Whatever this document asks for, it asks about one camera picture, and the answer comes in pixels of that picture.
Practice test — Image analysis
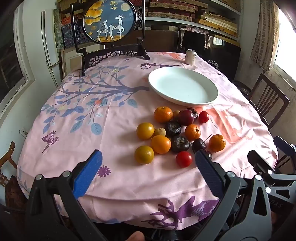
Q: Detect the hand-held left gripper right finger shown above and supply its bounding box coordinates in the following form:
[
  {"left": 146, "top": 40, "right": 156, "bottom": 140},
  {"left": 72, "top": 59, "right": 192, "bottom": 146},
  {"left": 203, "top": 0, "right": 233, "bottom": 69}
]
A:
[{"left": 195, "top": 149, "right": 273, "bottom": 241}]

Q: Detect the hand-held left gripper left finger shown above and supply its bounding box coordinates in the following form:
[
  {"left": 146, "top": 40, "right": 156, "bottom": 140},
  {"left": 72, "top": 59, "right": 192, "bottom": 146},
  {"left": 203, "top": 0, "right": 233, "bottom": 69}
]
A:
[{"left": 24, "top": 149, "right": 109, "bottom": 241}]

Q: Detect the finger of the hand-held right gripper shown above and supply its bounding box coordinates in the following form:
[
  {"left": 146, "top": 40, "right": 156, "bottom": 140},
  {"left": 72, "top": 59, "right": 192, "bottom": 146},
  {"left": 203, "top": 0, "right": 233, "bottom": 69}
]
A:
[
  {"left": 247, "top": 150, "right": 277, "bottom": 178},
  {"left": 273, "top": 136, "right": 296, "bottom": 161}
]

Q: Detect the red cherry tomato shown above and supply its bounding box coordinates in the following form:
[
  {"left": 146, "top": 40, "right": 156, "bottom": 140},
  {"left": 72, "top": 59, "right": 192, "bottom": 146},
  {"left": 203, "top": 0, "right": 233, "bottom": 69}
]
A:
[
  {"left": 199, "top": 111, "right": 210, "bottom": 124},
  {"left": 176, "top": 151, "right": 193, "bottom": 168}
]

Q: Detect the small orange tangerine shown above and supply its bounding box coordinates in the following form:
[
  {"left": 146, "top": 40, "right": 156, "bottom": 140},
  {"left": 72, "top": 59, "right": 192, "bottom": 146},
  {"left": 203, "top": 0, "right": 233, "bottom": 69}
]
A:
[
  {"left": 208, "top": 134, "right": 226, "bottom": 153},
  {"left": 184, "top": 124, "right": 201, "bottom": 141}
]

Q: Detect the dark wrinkled passion fruit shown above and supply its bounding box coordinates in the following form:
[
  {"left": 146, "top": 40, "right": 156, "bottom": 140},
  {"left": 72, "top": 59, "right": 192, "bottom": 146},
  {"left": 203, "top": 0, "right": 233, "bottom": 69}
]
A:
[
  {"left": 186, "top": 108, "right": 199, "bottom": 121},
  {"left": 165, "top": 120, "right": 182, "bottom": 137},
  {"left": 171, "top": 135, "right": 190, "bottom": 153}
]

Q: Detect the smooth orange citrus fruit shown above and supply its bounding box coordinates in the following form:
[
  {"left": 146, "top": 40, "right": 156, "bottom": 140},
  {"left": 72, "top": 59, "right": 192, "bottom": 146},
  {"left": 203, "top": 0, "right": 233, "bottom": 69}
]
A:
[{"left": 151, "top": 135, "right": 171, "bottom": 154}]

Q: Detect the yellow round citrus fruit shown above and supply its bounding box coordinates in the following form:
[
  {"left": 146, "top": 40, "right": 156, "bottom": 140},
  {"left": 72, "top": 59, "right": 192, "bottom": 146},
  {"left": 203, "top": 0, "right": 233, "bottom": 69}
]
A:
[
  {"left": 135, "top": 146, "right": 154, "bottom": 165},
  {"left": 136, "top": 122, "right": 155, "bottom": 140}
]

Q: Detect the dark red plum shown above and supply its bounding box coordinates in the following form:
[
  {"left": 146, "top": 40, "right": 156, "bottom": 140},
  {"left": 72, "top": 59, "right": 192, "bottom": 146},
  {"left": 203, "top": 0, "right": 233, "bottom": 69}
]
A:
[{"left": 178, "top": 109, "right": 195, "bottom": 126}]

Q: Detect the tangerine with green stem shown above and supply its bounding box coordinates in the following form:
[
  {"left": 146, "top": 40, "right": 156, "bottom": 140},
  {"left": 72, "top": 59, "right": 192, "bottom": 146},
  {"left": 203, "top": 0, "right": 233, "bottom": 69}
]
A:
[{"left": 154, "top": 106, "right": 173, "bottom": 123}]

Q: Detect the white oval plate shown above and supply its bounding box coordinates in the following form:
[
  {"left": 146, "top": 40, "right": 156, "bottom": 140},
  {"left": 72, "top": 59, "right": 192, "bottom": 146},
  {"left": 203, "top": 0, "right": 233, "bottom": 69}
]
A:
[{"left": 148, "top": 67, "right": 219, "bottom": 106}]

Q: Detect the person's left hand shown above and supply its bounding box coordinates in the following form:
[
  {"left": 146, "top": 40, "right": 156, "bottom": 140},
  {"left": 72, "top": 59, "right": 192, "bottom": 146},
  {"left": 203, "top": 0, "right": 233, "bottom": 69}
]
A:
[{"left": 124, "top": 230, "right": 145, "bottom": 241}]

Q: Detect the pink printed tablecloth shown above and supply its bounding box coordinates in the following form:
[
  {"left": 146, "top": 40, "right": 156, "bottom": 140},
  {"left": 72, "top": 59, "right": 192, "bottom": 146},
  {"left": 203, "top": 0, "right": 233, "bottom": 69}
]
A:
[{"left": 17, "top": 51, "right": 279, "bottom": 231}]

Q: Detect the dark wooden slatted chair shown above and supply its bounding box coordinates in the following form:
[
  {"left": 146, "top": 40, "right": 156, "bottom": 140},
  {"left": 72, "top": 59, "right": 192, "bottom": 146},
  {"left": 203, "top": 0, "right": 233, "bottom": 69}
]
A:
[{"left": 248, "top": 73, "right": 290, "bottom": 131}]

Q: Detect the dark round stool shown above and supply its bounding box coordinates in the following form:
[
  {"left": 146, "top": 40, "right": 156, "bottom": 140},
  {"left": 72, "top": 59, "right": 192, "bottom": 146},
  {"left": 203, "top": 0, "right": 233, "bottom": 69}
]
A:
[{"left": 232, "top": 80, "right": 252, "bottom": 98}]

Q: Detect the brown curved wooden chair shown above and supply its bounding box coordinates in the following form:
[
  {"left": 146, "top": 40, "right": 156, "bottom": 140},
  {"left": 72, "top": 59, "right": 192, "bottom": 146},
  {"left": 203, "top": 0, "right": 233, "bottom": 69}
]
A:
[{"left": 0, "top": 141, "right": 30, "bottom": 211}]

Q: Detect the bright window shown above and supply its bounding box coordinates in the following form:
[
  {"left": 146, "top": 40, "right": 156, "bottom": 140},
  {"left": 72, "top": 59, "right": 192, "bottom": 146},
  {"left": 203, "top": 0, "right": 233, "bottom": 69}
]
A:
[{"left": 273, "top": 5, "right": 296, "bottom": 78}]

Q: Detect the beige checked curtain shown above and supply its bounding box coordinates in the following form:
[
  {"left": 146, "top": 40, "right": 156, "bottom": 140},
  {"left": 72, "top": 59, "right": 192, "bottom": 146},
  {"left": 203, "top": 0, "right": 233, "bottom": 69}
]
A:
[{"left": 250, "top": 0, "right": 281, "bottom": 72}]

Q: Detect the white beverage can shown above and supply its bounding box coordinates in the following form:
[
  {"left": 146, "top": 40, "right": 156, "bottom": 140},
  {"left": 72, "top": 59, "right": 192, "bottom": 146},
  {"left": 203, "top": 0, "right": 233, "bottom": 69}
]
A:
[{"left": 185, "top": 49, "right": 197, "bottom": 66}]

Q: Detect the black flat screen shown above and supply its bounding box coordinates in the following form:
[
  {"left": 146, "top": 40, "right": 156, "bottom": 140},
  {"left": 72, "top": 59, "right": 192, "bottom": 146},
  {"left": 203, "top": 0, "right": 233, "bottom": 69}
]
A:
[{"left": 177, "top": 29, "right": 241, "bottom": 79}]

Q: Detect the white framed dark window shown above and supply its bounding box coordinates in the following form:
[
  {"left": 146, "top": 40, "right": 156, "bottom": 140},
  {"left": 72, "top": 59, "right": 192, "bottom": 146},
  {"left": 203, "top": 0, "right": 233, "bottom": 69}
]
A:
[{"left": 0, "top": 35, "right": 36, "bottom": 116}]

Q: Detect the white door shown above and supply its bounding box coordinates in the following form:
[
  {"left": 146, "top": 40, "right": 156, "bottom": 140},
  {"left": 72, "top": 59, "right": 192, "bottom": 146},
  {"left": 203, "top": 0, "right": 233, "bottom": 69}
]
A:
[{"left": 41, "top": 10, "right": 63, "bottom": 81}]

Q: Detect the stack of patterned fabric boxes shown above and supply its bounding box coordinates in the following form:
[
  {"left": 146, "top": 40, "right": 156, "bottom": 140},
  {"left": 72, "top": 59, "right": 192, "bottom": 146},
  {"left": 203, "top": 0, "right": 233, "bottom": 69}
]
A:
[{"left": 53, "top": 9, "right": 93, "bottom": 49}]

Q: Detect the pink cloth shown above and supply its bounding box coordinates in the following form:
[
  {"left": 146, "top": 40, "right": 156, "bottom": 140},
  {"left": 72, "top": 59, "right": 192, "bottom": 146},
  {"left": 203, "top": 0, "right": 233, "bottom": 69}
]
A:
[{"left": 180, "top": 26, "right": 210, "bottom": 35}]

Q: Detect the round deer painting table screen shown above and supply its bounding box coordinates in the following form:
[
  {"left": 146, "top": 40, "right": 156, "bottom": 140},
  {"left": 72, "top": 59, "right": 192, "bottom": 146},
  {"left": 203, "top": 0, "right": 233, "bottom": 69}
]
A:
[{"left": 70, "top": 0, "right": 151, "bottom": 77}]

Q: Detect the white wire mesh cover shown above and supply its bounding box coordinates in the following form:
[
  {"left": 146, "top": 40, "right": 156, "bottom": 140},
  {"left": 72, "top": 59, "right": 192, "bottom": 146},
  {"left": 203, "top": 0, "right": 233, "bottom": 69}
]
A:
[{"left": 205, "top": 60, "right": 221, "bottom": 70}]

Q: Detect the white wall shelf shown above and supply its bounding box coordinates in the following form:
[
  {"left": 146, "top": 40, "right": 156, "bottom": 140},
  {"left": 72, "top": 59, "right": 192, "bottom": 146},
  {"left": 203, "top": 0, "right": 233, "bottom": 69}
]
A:
[{"left": 143, "top": 0, "right": 242, "bottom": 47}]

